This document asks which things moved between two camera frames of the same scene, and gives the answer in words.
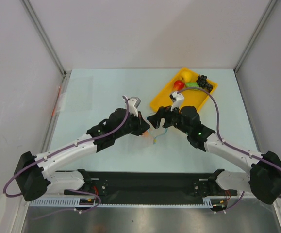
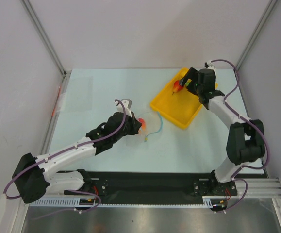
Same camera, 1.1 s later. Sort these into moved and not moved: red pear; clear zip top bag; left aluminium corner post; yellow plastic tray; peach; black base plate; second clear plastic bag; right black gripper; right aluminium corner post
Moved: peach; clear zip top bag; right black gripper
Not moved: second clear plastic bag; yellow plastic tray; black base plate; left aluminium corner post; red pear; right aluminium corner post
